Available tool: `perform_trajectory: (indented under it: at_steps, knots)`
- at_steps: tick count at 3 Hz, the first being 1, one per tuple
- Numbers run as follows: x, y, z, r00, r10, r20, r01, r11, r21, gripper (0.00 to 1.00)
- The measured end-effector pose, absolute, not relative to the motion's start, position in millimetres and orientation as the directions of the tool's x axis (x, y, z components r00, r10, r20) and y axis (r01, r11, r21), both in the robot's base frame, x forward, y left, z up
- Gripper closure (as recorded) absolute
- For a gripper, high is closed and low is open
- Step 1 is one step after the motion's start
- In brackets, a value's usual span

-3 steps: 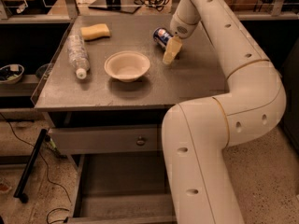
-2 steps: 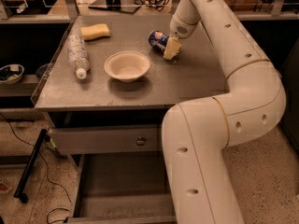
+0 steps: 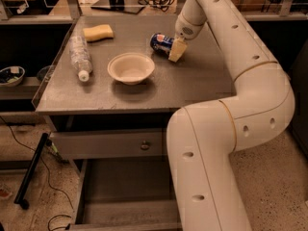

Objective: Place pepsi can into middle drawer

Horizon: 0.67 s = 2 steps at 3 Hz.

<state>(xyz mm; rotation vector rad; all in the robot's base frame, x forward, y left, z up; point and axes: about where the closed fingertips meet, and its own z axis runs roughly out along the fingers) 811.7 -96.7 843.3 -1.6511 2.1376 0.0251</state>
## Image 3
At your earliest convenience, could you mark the yellow sponge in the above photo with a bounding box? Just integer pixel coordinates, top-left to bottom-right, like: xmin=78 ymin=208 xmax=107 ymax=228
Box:
xmin=83 ymin=24 xmax=114 ymax=42

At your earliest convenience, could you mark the open grey middle drawer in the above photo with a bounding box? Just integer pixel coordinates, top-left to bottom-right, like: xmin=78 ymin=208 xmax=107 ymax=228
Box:
xmin=69 ymin=156 xmax=182 ymax=231

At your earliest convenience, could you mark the white paper bowl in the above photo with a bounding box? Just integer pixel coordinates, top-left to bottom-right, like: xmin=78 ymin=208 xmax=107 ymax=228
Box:
xmin=107 ymin=53 xmax=155 ymax=85

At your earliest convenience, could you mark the grey top drawer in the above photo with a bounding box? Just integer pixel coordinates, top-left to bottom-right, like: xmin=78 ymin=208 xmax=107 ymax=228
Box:
xmin=50 ymin=129 xmax=167 ymax=160

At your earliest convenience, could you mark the black bar on floor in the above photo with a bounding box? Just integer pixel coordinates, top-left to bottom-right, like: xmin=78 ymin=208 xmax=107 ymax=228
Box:
xmin=13 ymin=133 xmax=48 ymax=210

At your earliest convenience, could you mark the grey drawer cabinet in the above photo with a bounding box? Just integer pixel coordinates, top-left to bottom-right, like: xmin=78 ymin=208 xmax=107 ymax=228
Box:
xmin=37 ymin=15 xmax=234 ymax=231

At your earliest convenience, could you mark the round metal drawer knob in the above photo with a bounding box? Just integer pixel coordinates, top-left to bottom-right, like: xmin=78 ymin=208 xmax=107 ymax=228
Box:
xmin=141 ymin=141 xmax=150 ymax=150

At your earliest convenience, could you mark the bowl with dark items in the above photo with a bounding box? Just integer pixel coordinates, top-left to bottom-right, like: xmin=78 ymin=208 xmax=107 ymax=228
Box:
xmin=0 ymin=66 xmax=25 ymax=87

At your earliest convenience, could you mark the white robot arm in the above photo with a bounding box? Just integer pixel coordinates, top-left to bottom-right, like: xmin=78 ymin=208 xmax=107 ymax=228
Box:
xmin=167 ymin=0 xmax=295 ymax=231

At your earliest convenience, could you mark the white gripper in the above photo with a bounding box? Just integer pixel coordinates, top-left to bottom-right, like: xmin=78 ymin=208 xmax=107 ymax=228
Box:
xmin=168 ymin=13 xmax=207 ymax=63

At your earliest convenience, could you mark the black monitor stand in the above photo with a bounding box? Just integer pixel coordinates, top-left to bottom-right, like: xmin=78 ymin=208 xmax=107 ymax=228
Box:
xmin=90 ymin=0 xmax=145 ymax=14

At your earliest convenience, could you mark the clear plastic water bottle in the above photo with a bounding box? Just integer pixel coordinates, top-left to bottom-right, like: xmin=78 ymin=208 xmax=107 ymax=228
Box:
xmin=69 ymin=36 xmax=92 ymax=82

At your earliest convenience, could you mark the blue pepsi can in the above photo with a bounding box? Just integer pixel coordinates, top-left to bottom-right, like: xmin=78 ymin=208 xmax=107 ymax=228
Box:
xmin=150 ymin=33 xmax=174 ymax=55

